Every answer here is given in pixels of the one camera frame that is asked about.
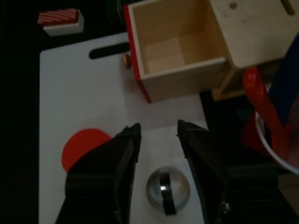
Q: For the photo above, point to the round metal dough cutter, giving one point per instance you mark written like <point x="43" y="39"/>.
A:
<point x="169" y="189"/>

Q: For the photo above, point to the white bowl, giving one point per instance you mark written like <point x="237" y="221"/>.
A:
<point x="278" y="151"/>

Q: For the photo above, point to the flat red dough disc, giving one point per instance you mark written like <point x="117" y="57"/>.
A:
<point x="81" y="145"/>

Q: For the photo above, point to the wooden toy cabinet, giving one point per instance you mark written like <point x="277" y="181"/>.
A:
<point x="257" y="38"/>

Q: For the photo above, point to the striped red white toy block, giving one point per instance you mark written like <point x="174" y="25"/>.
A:
<point x="62" y="21"/>

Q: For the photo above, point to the wooden drawer with red front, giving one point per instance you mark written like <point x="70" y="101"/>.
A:
<point x="175" y="49"/>

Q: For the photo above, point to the blue plastic utensil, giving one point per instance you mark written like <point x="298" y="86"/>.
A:
<point x="287" y="84"/>

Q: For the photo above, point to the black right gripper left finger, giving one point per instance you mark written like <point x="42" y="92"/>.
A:
<point x="99" y="172"/>

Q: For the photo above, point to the white cutting board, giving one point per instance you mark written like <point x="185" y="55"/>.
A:
<point x="90" y="96"/>

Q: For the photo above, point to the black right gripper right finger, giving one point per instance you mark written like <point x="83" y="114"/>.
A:
<point x="226" y="175"/>

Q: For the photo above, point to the red plastic utensil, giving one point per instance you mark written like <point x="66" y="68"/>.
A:
<point x="265" y="110"/>

